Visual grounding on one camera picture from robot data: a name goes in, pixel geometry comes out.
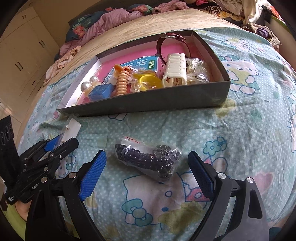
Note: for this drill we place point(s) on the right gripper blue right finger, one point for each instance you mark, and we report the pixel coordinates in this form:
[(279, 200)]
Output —
[(204, 174)]

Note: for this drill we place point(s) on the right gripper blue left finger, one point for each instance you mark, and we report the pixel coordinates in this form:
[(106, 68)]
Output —
[(90, 173)]

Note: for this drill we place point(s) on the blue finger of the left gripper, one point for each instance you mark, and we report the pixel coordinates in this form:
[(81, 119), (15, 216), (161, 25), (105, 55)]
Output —
[(64, 149), (53, 143)]

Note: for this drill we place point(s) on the stud earrings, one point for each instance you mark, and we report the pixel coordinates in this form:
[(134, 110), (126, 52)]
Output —
[(71, 130)]

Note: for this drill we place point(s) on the blue small jewelry box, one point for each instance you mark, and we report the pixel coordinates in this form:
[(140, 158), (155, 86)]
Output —
[(101, 92)]

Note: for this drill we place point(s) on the yellow bangles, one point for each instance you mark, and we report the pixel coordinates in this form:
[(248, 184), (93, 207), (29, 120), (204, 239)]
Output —
[(145, 80)]

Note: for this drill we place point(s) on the white pink hair claw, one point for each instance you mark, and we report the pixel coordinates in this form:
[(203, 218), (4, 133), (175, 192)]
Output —
[(175, 72)]

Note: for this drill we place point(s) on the gold jewelry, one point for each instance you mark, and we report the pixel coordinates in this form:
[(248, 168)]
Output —
[(197, 71)]

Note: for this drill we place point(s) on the red ball earrings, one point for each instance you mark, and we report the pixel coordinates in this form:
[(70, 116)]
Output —
[(110, 78)]

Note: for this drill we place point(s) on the green sleeve left forearm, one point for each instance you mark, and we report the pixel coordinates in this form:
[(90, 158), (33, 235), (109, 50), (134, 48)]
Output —
[(15, 220)]

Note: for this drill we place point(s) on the person's left hand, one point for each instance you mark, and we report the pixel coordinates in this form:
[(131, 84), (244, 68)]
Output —
[(23, 209)]

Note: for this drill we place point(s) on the Hello Kitty blue bedsheet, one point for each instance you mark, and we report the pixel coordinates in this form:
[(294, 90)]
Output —
[(147, 187)]

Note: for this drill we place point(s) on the light pink cloth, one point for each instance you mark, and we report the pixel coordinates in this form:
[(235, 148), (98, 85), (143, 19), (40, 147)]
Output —
[(59, 64)]

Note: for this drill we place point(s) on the pink Chinese book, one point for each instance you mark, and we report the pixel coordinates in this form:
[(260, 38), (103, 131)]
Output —
[(143, 59)]

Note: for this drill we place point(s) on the cream wardrobe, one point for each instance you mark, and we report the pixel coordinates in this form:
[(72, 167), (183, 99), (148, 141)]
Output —
[(27, 51)]

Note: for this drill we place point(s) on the dark cardboard box tray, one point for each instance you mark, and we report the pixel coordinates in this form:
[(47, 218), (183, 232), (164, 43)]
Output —
[(203, 95)]

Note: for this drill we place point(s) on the floral dark pillow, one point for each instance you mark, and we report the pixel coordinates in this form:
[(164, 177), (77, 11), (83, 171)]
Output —
[(80, 26)]

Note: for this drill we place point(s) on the pink blanket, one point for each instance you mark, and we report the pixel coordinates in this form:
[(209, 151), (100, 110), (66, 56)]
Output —
[(106, 22)]

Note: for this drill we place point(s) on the beige bed cover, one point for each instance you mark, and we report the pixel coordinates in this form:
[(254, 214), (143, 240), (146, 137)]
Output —
[(182, 19)]

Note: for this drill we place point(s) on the floral bag with clothes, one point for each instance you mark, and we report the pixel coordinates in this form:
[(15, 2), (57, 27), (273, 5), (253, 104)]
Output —
[(264, 32)]

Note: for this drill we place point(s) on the pile of clothes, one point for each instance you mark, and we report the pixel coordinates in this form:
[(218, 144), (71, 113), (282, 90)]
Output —
[(222, 9)]

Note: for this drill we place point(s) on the cream curtain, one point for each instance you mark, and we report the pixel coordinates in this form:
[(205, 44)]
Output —
[(252, 10)]

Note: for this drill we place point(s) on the pink fuzzy garment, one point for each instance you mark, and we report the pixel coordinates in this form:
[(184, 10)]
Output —
[(170, 6)]

